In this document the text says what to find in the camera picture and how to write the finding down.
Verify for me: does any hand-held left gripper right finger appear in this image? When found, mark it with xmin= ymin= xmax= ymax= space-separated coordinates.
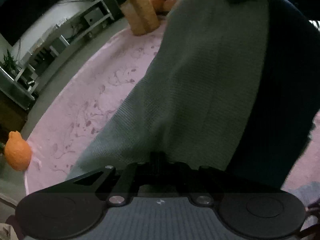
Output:
xmin=160 ymin=152 xmax=280 ymax=207

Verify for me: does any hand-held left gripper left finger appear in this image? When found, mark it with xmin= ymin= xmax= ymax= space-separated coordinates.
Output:
xmin=55 ymin=152 xmax=161 ymax=207

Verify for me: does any grey and blue sweater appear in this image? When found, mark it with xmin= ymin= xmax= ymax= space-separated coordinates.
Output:
xmin=65 ymin=0 xmax=320 ymax=192

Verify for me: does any pink printed blanket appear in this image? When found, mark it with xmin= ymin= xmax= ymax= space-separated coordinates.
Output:
xmin=24 ymin=15 xmax=320 ymax=233

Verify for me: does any orange juice bottle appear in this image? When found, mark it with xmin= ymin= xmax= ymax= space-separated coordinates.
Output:
xmin=119 ymin=0 xmax=160 ymax=36

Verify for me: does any brown wooden cabinet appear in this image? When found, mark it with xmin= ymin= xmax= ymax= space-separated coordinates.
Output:
xmin=0 ymin=90 xmax=28 ymax=133

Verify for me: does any grey metal box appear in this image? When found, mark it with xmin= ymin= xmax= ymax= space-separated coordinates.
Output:
xmin=84 ymin=7 xmax=103 ymax=27

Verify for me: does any green potted plant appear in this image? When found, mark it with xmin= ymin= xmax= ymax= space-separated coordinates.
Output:
xmin=2 ymin=49 xmax=20 ymax=77

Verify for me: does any grey TV stand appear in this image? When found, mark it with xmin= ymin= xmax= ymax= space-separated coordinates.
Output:
xmin=14 ymin=0 xmax=115 ymax=90

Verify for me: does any black television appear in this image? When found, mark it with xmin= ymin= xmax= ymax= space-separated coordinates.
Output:
xmin=0 ymin=0 xmax=77 ymax=47

